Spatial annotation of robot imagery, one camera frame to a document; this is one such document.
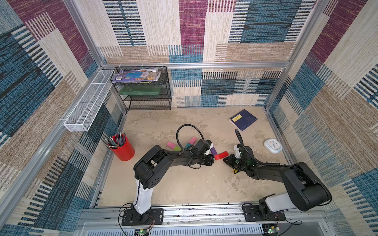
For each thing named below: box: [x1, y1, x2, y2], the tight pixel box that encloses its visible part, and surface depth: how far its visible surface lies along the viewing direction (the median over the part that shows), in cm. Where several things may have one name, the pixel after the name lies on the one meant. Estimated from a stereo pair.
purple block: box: [210, 146, 218, 156], surface depth 98 cm
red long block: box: [218, 150, 229, 159], surface depth 96 cm
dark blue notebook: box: [228, 109, 258, 132], surface depth 114 cm
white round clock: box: [263, 138, 284, 154], surface depth 98 cm
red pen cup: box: [108, 134, 136, 162], surface depth 89 cm
